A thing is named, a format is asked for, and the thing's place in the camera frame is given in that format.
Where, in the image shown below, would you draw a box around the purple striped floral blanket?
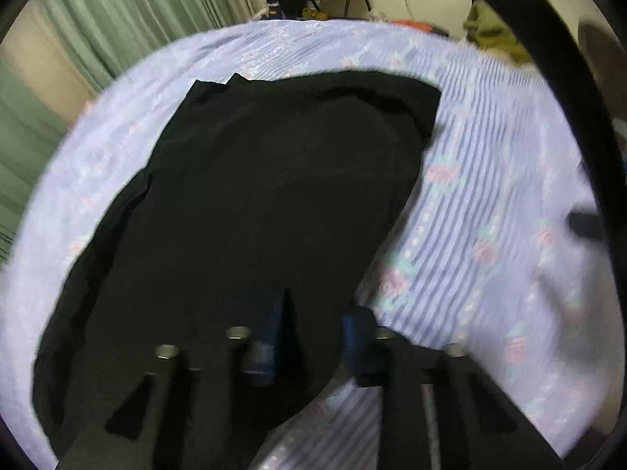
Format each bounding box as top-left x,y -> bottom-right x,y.
0,18 -> 619,470

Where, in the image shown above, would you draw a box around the olive green clothing pile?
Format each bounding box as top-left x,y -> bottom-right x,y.
463,0 -> 536,65

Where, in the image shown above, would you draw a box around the beige sheer curtain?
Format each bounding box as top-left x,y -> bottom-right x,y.
0,5 -> 100,105

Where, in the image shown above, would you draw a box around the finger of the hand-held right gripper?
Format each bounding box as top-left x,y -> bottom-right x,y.
567,210 -> 607,242

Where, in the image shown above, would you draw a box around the orange plastic item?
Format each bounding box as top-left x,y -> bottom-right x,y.
391,18 -> 449,38

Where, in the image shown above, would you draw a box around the black curved cable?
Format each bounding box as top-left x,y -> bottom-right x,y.
433,0 -> 627,266

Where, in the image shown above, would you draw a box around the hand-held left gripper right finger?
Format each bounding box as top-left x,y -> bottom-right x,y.
342,306 -> 565,470

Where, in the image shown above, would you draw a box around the black pants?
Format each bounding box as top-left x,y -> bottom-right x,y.
32,72 -> 442,470

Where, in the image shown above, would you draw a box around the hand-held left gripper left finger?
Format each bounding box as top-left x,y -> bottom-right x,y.
56,286 -> 295,470

